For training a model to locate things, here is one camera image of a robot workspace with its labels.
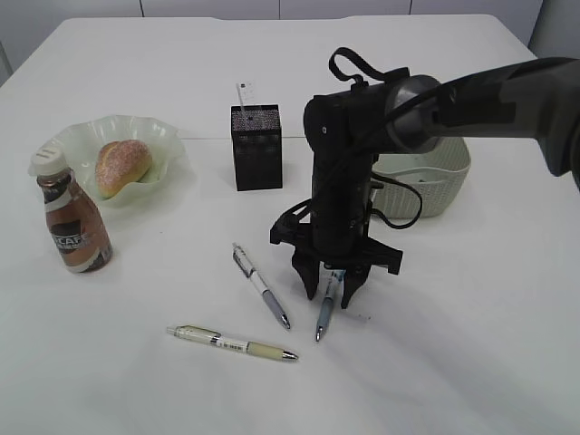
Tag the brown coffee bottle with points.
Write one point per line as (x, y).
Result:
(73, 220)

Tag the pale green wavy plate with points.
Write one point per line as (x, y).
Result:
(82, 142)

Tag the cream white pen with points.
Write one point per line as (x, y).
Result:
(205, 336)

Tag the black mesh pen holder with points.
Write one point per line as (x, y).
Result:
(256, 135)

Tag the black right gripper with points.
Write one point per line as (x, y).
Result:
(338, 239)

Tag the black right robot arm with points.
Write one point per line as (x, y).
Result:
(396, 112)

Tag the grey-green woven plastic basket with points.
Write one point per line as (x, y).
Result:
(437, 176)

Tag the clear plastic ruler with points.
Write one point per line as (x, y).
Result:
(246, 97)

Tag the blue-grey pen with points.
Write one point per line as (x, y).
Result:
(327, 306)

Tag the sugared bread roll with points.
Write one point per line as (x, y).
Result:
(120, 163)

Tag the grey pen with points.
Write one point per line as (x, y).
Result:
(258, 282)

